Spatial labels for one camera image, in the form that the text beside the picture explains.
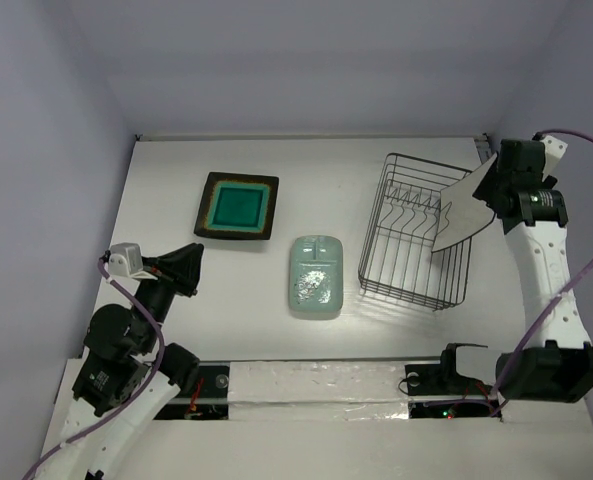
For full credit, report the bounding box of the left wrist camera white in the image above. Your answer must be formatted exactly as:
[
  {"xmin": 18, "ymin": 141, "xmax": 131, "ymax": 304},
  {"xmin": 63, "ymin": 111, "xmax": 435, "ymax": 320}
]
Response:
[{"xmin": 101, "ymin": 242, "xmax": 156, "ymax": 280}]

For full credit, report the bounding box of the light blue patterned plate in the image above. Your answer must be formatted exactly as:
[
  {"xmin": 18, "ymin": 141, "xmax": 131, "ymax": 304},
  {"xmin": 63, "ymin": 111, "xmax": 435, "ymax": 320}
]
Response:
[{"xmin": 288, "ymin": 235, "xmax": 344, "ymax": 320}]

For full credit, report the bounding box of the teal green square plate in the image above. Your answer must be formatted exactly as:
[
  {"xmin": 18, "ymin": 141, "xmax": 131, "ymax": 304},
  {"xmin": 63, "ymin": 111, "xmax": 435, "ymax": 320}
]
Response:
[{"xmin": 194, "ymin": 172, "xmax": 279, "ymax": 229}]

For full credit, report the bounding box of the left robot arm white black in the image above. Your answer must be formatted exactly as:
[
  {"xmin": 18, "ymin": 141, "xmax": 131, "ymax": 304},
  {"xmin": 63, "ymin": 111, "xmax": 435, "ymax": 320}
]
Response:
[{"xmin": 25, "ymin": 243, "xmax": 204, "ymax": 479}]

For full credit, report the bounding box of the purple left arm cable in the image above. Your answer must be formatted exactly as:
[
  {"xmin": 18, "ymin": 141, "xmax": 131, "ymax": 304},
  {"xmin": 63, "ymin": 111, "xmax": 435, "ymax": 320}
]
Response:
[{"xmin": 20, "ymin": 254, "xmax": 166, "ymax": 480}]

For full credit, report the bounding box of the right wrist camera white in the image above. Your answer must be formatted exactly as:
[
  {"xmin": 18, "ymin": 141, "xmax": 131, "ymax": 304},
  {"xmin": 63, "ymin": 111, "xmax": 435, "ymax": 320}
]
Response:
[{"xmin": 534, "ymin": 133, "xmax": 568, "ymax": 178}]

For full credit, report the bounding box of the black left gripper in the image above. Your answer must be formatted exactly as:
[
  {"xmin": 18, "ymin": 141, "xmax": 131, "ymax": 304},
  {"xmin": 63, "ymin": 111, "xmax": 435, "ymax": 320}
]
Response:
[{"xmin": 134, "ymin": 240, "xmax": 206, "ymax": 350}]

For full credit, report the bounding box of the grey wire dish rack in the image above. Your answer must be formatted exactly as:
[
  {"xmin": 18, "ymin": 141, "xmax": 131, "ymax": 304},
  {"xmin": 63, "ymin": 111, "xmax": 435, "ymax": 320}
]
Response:
[{"xmin": 358, "ymin": 153, "xmax": 472, "ymax": 311}]

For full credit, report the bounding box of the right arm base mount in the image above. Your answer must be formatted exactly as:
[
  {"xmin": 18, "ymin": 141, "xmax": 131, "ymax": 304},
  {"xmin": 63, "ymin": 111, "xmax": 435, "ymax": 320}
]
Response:
[{"xmin": 398, "ymin": 343, "xmax": 501, "ymax": 420}]

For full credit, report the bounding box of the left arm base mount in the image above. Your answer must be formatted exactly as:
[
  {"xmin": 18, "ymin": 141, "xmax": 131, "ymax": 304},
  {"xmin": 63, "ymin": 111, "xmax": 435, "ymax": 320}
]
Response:
[{"xmin": 154, "ymin": 362, "xmax": 230, "ymax": 421}]

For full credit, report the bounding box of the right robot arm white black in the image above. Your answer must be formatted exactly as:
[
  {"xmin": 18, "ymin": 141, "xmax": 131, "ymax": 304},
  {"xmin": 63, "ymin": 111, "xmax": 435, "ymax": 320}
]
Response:
[{"xmin": 432, "ymin": 130, "xmax": 593, "ymax": 403}]

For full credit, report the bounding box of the white round plate black rim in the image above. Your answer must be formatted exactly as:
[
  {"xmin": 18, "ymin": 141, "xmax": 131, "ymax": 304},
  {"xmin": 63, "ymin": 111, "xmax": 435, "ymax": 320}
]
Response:
[{"xmin": 432, "ymin": 154, "xmax": 497, "ymax": 253}]

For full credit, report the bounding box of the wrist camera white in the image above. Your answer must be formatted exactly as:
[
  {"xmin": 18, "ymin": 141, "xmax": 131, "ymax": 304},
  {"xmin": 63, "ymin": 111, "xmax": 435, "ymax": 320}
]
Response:
[
  {"xmin": 101, "ymin": 242, "xmax": 156, "ymax": 280},
  {"xmin": 534, "ymin": 133, "xmax": 568, "ymax": 178}
]

